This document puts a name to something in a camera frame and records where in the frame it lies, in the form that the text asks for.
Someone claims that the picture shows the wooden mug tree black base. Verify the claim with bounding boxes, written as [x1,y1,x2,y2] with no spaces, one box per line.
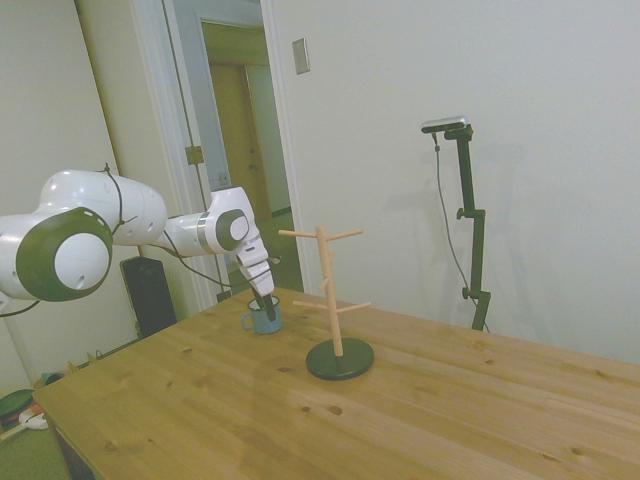
[277,225,376,382]

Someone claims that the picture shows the grey wall switch plate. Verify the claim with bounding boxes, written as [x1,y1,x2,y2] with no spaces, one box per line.
[291,37,312,77]

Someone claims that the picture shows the grey exterior camera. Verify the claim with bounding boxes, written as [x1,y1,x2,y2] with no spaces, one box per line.
[421,115,472,136]

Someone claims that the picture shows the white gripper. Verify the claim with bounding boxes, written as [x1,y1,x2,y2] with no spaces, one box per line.
[233,238,282,322]

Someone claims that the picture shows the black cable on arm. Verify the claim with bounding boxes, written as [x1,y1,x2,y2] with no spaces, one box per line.
[101,162,236,301]

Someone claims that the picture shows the white floor object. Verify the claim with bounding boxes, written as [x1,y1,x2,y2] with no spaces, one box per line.
[17,410,50,432]

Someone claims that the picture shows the black articulated camera stand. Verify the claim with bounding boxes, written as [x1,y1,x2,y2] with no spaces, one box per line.
[443,124,493,333]

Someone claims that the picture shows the grey camera cable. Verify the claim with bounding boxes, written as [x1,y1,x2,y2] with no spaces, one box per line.
[432,132,477,314]

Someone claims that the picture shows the black ribbed tower box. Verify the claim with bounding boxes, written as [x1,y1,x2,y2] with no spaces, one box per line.
[120,256,178,341]

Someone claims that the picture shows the blue enamel mug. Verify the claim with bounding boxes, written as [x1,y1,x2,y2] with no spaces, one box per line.
[241,295,284,335]

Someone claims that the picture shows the green and red floor items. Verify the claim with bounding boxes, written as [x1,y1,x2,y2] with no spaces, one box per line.
[0,370,64,435]

